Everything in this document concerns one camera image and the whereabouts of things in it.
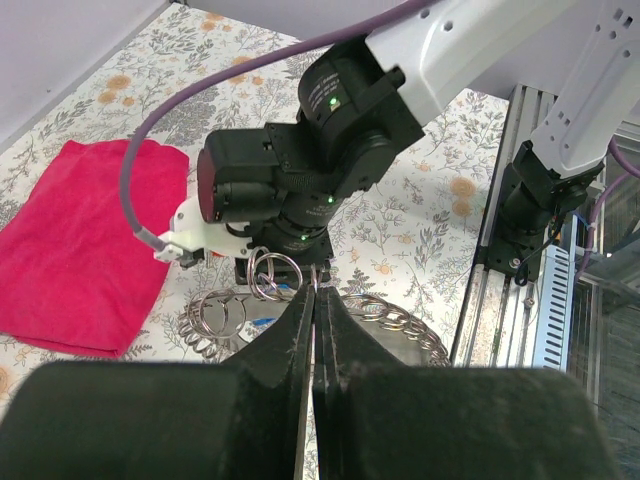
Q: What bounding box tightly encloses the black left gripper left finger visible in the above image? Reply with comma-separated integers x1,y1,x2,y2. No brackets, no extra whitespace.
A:
1,287,316,479

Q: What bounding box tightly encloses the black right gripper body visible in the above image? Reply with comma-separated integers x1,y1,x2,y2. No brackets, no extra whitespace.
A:
232,222,334,286

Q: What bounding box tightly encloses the pink cloth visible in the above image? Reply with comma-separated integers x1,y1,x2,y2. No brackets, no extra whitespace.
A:
1,140,169,358

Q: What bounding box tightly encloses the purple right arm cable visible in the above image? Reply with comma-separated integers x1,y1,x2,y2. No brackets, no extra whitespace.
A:
121,0,441,251

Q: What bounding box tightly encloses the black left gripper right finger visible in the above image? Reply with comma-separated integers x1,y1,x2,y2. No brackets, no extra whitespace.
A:
313,287,620,479

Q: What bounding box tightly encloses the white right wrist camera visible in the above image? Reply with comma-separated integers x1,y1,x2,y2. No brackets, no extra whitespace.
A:
154,197,252,269

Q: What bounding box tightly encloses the blue tag key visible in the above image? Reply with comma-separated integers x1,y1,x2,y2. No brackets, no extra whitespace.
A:
246,284,295,330

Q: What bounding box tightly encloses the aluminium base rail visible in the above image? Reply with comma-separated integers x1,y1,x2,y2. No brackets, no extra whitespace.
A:
451,84,586,371

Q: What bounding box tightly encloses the large metal keyring chain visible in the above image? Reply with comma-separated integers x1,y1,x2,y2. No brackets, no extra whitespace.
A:
177,244,451,369

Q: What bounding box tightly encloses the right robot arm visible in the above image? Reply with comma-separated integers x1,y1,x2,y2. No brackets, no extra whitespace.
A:
196,1,639,282

